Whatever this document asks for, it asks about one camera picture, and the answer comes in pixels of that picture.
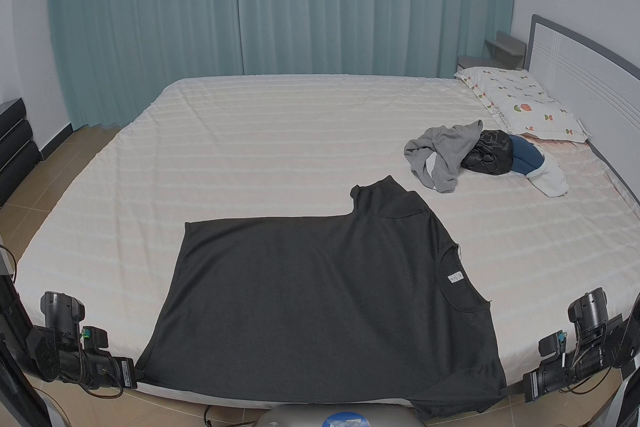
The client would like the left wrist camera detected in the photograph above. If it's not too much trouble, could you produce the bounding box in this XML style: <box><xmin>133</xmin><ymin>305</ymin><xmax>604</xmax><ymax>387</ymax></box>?
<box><xmin>80</xmin><ymin>326</ymin><xmax>109</xmax><ymax>351</ymax></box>

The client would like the white garment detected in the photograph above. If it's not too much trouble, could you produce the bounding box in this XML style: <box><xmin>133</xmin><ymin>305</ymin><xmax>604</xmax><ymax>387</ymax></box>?
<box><xmin>525</xmin><ymin>157</ymin><xmax>570</xmax><ymax>197</ymax></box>

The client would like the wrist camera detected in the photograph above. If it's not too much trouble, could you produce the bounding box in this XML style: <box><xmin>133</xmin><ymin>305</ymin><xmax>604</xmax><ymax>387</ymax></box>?
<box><xmin>538</xmin><ymin>330</ymin><xmax>567</xmax><ymax>358</ymax></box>
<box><xmin>80</xmin><ymin>326</ymin><xmax>109</xmax><ymax>351</ymax></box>

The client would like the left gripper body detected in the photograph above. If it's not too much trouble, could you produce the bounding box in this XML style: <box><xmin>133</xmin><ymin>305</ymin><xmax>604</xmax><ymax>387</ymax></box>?
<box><xmin>60</xmin><ymin>350</ymin><xmax>138</xmax><ymax>390</ymax></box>

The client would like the grey garment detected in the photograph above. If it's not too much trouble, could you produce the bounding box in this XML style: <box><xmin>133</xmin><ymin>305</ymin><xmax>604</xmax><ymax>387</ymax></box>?
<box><xmin>403</xmin><ymin>119</ymin><xmax>485</xmax><ymax>194</ymax></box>

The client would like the bed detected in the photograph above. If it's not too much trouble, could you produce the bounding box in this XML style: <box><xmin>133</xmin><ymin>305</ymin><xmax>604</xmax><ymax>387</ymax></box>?
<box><xmin>17</xmin><ymin>13</ymin><xmax>640</xmax><ymax>411</ymax></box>

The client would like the white printed pillow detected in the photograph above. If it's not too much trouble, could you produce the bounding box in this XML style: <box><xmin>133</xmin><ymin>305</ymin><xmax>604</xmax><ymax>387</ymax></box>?
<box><xmin>454</xmin><ymin>66</ymin><xmax>590</xmax><ymax>144</ymax></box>

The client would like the dark blue garment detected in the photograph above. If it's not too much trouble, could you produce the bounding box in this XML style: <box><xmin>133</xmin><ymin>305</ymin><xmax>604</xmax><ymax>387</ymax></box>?
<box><xmin>510</xmin><ymin>135</ymin><xmax>546</xmax><ymax>178</ymax></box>

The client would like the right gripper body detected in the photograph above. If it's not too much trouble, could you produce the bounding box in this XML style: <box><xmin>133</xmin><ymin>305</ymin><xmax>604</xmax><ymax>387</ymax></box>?
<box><xmin>523</xmin><ymin>357</ymin><xmax>581</xmax><ymax>403</ymax></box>

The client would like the black shiny garment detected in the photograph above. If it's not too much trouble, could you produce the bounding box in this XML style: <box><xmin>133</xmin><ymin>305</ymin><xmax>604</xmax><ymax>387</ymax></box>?
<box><xmin>460</xmin><ymin>130</ymin><xmax>515</xmax><ymax>175</ymax></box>

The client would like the grey bedside table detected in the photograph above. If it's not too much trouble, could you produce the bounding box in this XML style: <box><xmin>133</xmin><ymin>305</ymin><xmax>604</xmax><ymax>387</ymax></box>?
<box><xmin>457</xmin><ymin>31</ymin><xmax>527</xmax><ymax>70</ymax></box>

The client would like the black chest of drawers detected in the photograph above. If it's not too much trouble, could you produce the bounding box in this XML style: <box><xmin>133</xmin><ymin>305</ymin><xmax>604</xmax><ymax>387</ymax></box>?
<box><xmin>0</xmin><ymin>97</ymin><xmax>41</xmax><ymax>208</ymax></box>

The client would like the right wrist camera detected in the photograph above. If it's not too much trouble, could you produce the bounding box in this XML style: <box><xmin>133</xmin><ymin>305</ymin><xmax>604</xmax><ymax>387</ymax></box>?
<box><xmin>538</xmin><ymin>330</ymin><xmax>567</xmax><ymax>358</ymax></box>

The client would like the black T-shirt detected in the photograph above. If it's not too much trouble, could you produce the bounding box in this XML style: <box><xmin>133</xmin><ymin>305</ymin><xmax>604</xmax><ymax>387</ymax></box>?
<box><xmin>134</xmin><ymin>175</ymin><xmax>508</xmax><ymax>422</ymax></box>

